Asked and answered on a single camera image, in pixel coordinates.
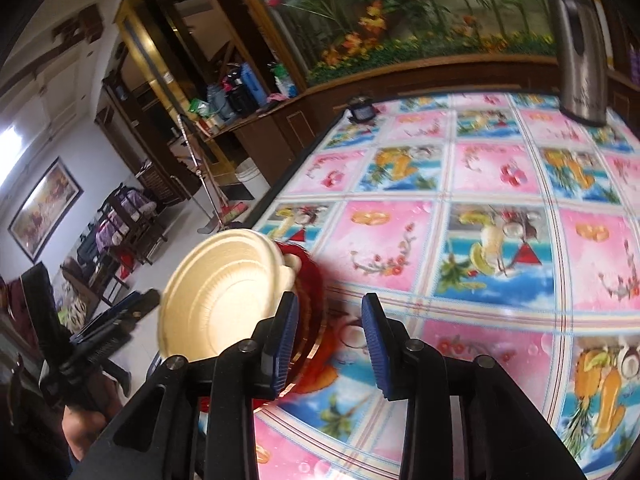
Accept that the blue plastic container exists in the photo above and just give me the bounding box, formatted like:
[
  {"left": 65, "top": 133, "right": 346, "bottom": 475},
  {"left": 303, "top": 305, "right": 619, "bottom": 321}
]
[{"left": 240, "top": 62, "right": 268, "bottom": 103}]

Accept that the gold trimmed wooden cabinet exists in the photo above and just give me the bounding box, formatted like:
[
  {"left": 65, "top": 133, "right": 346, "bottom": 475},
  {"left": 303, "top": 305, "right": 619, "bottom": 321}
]
[{"left": 112, "top": 0, "right": 241, "bottom": 201}]

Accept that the beige ribbed plastic bowl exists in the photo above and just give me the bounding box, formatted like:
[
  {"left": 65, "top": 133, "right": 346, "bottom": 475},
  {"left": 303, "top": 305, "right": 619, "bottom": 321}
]
[
  {"left": 157, "top": 228, "right": 301, "bottom": 363},
  {"left": 281, "top": 251, "right": 304, "bottom": 293}
]

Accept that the flower and bamboo mural panel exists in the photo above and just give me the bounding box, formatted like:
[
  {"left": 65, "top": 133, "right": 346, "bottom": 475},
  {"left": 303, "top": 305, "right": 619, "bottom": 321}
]
[{"left": 235, "top": 0, "right": 601, "bottom": 86}]

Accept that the stainless steel thermos jug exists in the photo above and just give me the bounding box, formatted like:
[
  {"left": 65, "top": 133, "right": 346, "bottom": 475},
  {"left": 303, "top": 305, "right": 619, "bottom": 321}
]
[{"left": 544, "top": 0, "right": 608, "bottom": 127}]

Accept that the blue-grey thermos jug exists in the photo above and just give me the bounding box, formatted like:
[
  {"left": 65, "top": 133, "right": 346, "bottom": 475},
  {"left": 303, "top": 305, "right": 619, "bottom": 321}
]
[{"left": 206, "top": 85, "right": 228, "bottom": 121}]

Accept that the dark wooden chair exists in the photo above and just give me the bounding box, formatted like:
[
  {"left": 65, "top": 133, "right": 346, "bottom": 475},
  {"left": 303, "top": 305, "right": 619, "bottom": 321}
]
[
  {"left": 60, "top": 230, "right": 131, "bottom": 306},
  {"left": 100, "top": 182, "right": 168, "bottom": 267}
]

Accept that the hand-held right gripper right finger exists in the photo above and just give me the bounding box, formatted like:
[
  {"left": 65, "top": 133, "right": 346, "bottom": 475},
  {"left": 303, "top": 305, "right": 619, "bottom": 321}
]
[{"left": 361, "top": 292, "right": 588, "bottom": 480}]

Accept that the small black motor device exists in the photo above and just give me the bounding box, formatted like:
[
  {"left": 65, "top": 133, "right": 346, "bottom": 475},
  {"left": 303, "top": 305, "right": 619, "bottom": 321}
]
[{"left": 349, "top": 95, "right": 377, "bottom": 125}]

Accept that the mop with silver handle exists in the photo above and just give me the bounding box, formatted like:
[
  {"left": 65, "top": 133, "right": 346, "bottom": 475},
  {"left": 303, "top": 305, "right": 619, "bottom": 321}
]
[{"left": 175, "top": 112, "right": 226, "bottom": 235}]

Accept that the person's left hand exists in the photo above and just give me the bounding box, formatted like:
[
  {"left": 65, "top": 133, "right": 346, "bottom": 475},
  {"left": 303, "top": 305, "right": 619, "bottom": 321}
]
[{"left": 60, "top": 400, "right": 113, "bottom": 463}]

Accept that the brown wicker cabinet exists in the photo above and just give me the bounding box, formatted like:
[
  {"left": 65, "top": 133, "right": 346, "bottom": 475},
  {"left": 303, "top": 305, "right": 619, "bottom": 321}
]
[{"left": 137, "top": 160, "right": 181, "bottom": 208}]

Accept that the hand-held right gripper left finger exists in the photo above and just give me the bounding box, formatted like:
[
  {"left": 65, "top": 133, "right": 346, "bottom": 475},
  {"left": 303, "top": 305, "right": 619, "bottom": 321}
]
[{"left": 67, "top": 291, "right": 301, "bottom": 480}]

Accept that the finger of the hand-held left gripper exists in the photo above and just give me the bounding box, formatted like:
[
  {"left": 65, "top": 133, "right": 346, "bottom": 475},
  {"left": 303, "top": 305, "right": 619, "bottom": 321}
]
[
  {"left": 65, "top": 322, "right": 137, "bottom": 368},
  {"left": 70, "top": 287, "right": 162, "bottom": 341}
]

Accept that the red scalloped plate gold rim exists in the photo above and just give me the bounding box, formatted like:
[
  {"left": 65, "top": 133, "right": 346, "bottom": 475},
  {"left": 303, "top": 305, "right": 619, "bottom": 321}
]
[{"left": 200, "top": 240, "right": 328, "bottom": 413}]

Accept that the white plastic bucket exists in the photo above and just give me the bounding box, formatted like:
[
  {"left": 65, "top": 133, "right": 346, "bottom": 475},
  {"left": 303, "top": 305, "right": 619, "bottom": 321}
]
[{"left": 234, "top": 157, "right": 262, "bottom": 196}]

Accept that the broom with colourful bristles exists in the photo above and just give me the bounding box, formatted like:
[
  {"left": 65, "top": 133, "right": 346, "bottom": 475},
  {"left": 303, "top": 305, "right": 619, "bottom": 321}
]
[{"left": 197, "top": 160, "right": 248, "bottom": 226}]

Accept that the black kettle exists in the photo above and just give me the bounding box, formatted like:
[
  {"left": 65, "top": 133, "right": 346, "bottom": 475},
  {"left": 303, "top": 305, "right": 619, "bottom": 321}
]
[{"left": 225, "top": 76, "right": 258, "bottom": 113}]

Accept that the framed wall picture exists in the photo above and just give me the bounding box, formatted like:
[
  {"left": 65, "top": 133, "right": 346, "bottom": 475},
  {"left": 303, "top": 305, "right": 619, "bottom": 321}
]
[{"left": 7, "top": 156, "right": 83, "bottom": 263}]

